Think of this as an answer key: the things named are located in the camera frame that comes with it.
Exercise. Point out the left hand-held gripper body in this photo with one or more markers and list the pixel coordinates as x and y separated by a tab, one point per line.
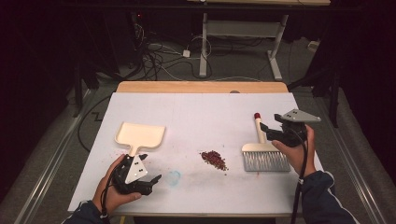
135	172

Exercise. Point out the cream brush with grey bristles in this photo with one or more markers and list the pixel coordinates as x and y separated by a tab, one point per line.
264	160

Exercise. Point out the white desk frame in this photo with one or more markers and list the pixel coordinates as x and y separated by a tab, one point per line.
204	46

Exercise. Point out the person's right hand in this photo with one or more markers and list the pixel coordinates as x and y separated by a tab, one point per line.
302	158

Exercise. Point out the person's left hand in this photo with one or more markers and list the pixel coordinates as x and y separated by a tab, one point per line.
104	196

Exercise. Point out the white sheet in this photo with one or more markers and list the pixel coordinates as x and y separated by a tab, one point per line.
193	109

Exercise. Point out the white power adapter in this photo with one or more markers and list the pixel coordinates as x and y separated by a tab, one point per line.
186	53

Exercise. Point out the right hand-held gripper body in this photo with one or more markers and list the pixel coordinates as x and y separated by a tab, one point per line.
295	116

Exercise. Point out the black stand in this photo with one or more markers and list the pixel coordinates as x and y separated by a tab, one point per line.
77	90
334	99

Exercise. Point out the metal floor rail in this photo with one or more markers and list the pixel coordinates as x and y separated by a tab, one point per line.
351	168
53	165

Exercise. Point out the heap of red beans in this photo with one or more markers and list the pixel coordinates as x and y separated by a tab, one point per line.
213	158

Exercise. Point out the wooden table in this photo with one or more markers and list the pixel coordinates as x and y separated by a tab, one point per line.
202	87

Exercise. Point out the cream plastic dustpan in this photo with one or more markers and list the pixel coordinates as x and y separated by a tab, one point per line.
140	135

